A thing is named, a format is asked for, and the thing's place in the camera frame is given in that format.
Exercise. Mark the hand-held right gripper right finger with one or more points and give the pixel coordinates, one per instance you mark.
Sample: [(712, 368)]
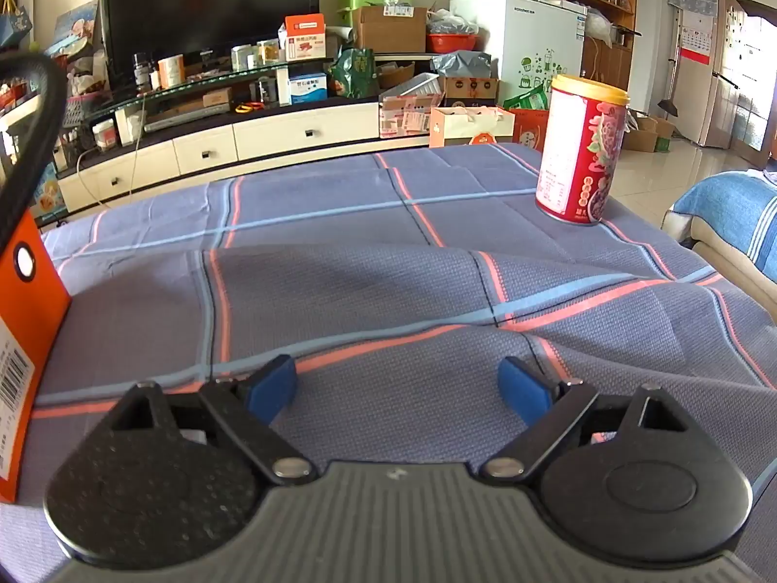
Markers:
[(523, 390)]

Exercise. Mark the red plastic basin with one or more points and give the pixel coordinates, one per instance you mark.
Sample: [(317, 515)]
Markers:
[(452, 42)]

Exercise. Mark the blue striped towel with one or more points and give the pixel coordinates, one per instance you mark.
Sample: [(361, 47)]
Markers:
[(728, 212)]

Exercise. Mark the open cardboard box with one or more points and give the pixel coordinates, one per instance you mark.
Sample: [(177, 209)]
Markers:
[(649, 133)]

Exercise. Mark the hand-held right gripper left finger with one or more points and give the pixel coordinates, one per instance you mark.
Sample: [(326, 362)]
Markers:
[(273, 385)]

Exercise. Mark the white and pink gift bag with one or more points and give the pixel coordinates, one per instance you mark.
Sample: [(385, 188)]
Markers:
[(467, 127)]

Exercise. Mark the wall calendar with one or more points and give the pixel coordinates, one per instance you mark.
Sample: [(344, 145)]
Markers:
[(696, 45)]

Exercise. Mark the pink and white carton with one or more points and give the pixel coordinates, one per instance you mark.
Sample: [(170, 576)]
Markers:
[(403, 118)]

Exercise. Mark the white refrigerator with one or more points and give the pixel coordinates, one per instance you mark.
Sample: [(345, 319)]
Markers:
[(710, 103)]

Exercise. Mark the orange and white carton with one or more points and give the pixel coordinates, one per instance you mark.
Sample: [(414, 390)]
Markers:
[(305, 36)]

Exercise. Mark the orange cardboard box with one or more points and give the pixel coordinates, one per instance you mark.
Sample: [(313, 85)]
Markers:
[(36, 328)]

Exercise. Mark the dark bottle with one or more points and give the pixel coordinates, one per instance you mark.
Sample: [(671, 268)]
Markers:
[(142, 73)]

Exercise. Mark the red gift box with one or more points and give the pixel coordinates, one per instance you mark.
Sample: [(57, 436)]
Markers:
[(528, 130)]

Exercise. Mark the blue and white carton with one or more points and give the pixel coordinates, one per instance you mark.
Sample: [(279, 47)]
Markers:
[(308, 90)]

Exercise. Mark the black flat television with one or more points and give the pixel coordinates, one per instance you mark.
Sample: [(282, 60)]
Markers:
[(206, 6)]

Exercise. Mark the green snack bag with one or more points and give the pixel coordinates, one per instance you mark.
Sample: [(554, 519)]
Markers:
[(527, 100)]

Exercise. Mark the red can with yellow lid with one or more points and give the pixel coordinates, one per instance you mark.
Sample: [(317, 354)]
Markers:
[(592, 152)]

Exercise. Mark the wooden shelf cabinet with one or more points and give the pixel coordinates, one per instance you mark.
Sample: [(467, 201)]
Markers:
[(607, 67)]

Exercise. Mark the brown cardboard box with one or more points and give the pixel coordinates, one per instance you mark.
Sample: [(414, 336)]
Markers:
[(388, 30)]

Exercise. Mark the brown printed carton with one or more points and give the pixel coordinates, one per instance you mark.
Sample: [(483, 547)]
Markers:
[(470, 91)]

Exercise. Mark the green plastic bag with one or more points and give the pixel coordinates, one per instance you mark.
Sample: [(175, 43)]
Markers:
[(353, 73)]

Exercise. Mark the white chest freezer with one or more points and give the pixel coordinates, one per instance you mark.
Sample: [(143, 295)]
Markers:
[(516, 30)]

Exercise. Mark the white and orange can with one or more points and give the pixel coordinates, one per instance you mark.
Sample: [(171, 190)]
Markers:
[(171, 71)]

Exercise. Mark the white television stand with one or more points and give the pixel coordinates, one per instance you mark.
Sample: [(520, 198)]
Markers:
[(273, 133)]

